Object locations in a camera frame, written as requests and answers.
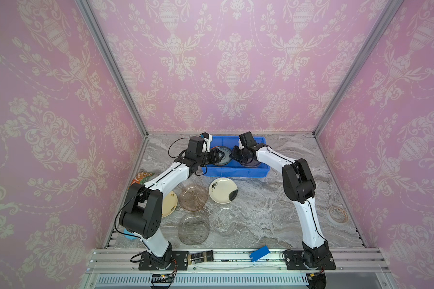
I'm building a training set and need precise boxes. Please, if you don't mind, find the clear glass plate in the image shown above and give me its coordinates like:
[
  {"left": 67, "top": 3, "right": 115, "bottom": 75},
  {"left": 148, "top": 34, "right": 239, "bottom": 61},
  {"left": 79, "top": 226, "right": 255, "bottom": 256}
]
[
  {"left": 178, "top": 212, "right": 210, "bottom": 245},
  {"left": 239, "top": 157, "right": 261, "bottom": 168},
  {"left": 209, "top": 208, "right": 237, "bottom": 237}
]

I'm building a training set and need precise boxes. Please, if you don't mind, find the black cylinder on rail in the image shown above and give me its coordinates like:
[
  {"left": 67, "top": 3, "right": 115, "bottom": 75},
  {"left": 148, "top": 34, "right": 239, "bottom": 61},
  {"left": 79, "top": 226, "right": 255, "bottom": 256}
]
[{"left": 187, "top": 250, "right": 214, "bottom": 265}]

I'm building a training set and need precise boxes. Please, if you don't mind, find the teal blue patterned plate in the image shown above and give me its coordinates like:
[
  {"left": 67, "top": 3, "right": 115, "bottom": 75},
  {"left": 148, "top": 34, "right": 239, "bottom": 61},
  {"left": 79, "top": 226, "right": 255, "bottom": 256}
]
[{"left": 214, "top": 146, "right": 232, "bottom": 166}]

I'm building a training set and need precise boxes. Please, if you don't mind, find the blue plastic bin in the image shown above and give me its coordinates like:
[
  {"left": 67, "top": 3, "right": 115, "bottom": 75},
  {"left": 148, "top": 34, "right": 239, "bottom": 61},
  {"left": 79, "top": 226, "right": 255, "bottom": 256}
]
[{"left": 205, "top": 136, "right": 270, "bottom": 178}]

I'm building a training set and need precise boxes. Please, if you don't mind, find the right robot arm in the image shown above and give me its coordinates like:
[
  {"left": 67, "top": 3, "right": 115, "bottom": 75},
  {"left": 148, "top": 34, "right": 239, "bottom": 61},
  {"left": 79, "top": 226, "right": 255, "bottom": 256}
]
[{"left": 231, "top": 144, "right": 336, "bottom": 270}]

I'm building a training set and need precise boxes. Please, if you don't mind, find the aluminium rail frame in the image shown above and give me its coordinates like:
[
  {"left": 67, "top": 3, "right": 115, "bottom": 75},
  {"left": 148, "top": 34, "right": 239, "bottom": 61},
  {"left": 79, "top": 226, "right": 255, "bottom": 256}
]
[{"left": 81, "top": 248, "right": 398, "bottom": 289}]

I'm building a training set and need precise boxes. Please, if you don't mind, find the brown tinted glass plate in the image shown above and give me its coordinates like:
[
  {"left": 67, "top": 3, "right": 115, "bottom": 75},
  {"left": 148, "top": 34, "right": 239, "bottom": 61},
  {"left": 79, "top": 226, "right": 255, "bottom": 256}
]
[{"left": 178, "top": 185, "right": 209, "bottom": 212}]

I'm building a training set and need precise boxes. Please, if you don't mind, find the yellow floral plate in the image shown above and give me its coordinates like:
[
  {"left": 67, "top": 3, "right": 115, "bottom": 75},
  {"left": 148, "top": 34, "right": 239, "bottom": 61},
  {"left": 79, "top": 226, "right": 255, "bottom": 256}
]
[{"left": 162, "top": 191, "right": 178, "bottom": 217}]

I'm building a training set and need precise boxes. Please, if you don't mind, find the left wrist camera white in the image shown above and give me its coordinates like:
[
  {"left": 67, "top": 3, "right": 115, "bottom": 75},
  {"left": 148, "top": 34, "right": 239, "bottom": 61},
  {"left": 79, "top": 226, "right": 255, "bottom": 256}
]
[{"left": 184, "top": 132, "right": 213, "bottom": 160}]

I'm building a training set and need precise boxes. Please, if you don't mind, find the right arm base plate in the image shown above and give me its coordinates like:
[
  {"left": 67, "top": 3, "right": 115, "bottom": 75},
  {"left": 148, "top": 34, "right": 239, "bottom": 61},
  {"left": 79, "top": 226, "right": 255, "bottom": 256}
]
[{"left": 282, "top": 249, "right": 336, "bottom": 270}]

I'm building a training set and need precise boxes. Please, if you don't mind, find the cream plate with black patch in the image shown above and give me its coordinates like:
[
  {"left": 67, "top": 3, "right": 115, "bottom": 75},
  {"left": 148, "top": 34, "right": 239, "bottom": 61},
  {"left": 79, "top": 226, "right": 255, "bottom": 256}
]
[{"left": 209, "top": 178, "right": 238, "bottom": 204}]

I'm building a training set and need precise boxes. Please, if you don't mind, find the green red snack packet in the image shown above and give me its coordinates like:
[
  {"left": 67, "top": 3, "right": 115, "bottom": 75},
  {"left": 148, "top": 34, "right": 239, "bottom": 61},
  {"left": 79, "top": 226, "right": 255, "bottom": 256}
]
[{"left": 131, "top": 171, "right": 155, "bottom": 185}]

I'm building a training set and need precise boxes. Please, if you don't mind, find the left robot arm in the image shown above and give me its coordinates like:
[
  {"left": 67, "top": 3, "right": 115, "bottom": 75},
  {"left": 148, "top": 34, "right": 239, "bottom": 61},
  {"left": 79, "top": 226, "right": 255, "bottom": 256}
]
[{"left": 116, "top": 148, "right": 224, "bottom": 267}]

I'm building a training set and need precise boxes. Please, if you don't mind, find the blue card on rail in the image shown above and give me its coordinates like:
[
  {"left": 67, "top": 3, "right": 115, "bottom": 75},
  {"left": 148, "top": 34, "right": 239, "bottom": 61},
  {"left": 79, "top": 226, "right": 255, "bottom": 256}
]
[{"left": 250, "top": 246, "right": 270, "bottom": 262}]

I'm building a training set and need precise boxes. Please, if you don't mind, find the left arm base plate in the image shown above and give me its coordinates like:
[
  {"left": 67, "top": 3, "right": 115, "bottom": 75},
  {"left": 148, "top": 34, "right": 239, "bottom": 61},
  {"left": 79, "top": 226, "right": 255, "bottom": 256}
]
[{"left": 138, "top": 250, "right": 189, "bottom": 271}]

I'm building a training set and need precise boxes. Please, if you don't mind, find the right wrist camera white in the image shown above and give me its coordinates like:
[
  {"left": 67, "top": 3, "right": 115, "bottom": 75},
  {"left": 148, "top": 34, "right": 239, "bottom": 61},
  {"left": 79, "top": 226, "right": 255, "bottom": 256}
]
[{"left": 239, "top": 131, "right": 258, "bottom": 151}]

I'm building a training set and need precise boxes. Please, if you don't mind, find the small circuit board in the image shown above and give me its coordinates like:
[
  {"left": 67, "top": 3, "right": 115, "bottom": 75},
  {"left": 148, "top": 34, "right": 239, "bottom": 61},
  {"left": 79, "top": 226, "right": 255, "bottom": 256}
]
[{"left": 151, "top": 274, "right": 176, "bottom": 284}]

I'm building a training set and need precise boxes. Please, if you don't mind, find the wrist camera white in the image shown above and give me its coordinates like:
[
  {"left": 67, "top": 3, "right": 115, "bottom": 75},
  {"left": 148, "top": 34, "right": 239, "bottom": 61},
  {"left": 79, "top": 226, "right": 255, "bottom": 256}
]
[
  {"left": 184, "top": 132, "right": 213, "bottom": 160},
  {"left": 239, "top": 131, "right": 258, "bottom": 151}
]

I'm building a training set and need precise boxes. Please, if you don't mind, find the light blue round lid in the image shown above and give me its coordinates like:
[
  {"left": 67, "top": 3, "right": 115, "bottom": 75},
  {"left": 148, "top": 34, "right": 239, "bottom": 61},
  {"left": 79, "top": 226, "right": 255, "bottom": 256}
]
[{"left": 124, "top": 229, "right": 137, "bottom": 240}]

